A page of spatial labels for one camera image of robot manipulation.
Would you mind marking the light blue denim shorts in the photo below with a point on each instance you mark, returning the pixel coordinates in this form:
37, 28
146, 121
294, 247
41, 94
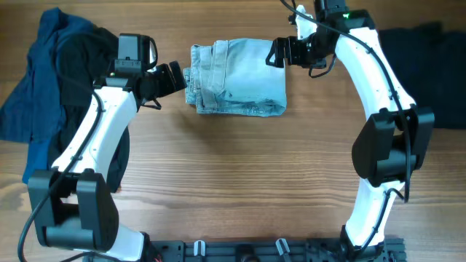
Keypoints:
232, 77

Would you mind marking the black garment on left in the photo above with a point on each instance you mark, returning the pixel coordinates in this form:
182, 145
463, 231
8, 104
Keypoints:
83, 59

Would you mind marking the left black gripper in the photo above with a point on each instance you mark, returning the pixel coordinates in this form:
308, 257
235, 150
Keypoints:
168, 84

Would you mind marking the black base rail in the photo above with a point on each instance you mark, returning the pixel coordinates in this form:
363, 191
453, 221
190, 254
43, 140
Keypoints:
311, 250

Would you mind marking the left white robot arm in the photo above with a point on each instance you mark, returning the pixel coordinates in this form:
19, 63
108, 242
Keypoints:
72, 204

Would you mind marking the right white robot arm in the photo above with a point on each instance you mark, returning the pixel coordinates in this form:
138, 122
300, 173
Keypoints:
393, 142

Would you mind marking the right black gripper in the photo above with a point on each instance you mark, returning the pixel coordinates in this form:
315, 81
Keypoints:
291, 44

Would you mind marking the dark folded garment on right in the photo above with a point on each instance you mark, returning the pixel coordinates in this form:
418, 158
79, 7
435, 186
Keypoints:
430, 64

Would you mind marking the blue shirt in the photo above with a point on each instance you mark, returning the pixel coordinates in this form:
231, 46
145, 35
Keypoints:
32, 113

